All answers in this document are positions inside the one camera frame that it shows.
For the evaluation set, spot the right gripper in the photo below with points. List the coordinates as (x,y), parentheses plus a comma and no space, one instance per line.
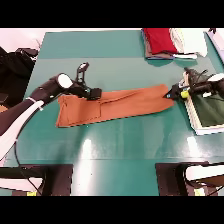
(180,91)

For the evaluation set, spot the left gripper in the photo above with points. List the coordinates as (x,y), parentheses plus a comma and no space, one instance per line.
(95,93)

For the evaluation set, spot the orange garment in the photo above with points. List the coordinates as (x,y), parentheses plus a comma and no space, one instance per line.
(126,104)

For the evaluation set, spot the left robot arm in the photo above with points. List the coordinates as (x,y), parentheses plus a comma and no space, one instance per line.
(46,90)

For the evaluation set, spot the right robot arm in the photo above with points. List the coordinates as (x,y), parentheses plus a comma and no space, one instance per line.
(213,85)

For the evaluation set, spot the dark green garment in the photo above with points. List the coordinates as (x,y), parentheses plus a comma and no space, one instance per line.
(210,110)

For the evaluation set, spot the white garment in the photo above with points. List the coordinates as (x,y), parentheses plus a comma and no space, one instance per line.
(190,41)

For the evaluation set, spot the red T-shirt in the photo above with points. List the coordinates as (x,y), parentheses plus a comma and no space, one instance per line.
(161,40)

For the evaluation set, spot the black garment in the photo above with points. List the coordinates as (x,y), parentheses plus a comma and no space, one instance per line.
(15,75)

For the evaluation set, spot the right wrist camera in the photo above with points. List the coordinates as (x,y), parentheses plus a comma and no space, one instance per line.
(191,75)

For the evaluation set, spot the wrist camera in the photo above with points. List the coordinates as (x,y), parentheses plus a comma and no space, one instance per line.
(82,70)
(191,75)

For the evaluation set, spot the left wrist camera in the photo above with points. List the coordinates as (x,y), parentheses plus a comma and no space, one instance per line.
(82,70)

